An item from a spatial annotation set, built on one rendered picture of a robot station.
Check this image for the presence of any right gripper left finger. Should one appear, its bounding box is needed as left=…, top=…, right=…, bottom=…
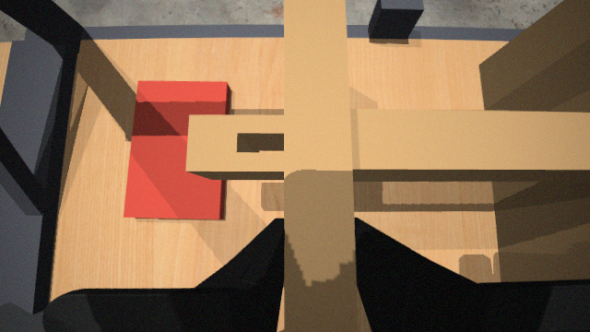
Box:
left=42, top=218, right=285, bottom=332

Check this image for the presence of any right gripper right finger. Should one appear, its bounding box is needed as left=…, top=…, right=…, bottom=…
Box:
left=354, top=218, right=590, bottom=332

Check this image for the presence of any red flat rectangular block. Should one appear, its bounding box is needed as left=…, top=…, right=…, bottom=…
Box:
left=124, top=81, right=230, bottom=219

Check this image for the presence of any wooden rail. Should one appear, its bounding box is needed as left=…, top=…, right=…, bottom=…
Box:
left=185, top=109, right=590, bottom=182

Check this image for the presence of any wooden end board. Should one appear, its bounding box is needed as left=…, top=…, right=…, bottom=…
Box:
left=284, top=0, right=358, bottom=332
left=478, top=0, right=590, bottom=282

